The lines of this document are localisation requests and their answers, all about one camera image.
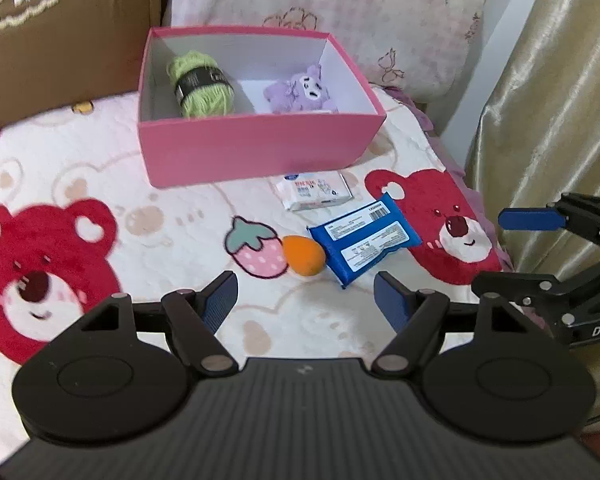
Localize blue snack packet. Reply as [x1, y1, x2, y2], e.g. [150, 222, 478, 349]
[308, 193, 422, 288]

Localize orange makeup sponge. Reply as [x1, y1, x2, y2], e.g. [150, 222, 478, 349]
[283, 235, 326, 278]

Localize green yarn skein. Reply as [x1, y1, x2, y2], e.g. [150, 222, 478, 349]
[166, 50, 235, 119]

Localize gold curtain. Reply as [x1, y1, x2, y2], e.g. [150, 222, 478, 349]
[468, 0, 600, 432]

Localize bear print blanket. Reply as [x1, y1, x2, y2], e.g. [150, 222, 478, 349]
[0, 88, 510, 463]

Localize white wet wipes pack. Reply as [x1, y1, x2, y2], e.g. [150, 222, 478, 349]
[275, 171, 353, 211]

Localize pink cardboard box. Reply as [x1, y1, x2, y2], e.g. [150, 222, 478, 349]
[137, 26, 386, 188]

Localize pink checkered pillow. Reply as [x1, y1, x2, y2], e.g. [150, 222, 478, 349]
[164, 0, 486, 103]

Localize purple plush toy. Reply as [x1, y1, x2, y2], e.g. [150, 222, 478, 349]
[263, 64, 338, 114]

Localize brown pillow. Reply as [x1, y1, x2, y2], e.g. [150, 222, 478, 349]
[0, 0, 166, 129]

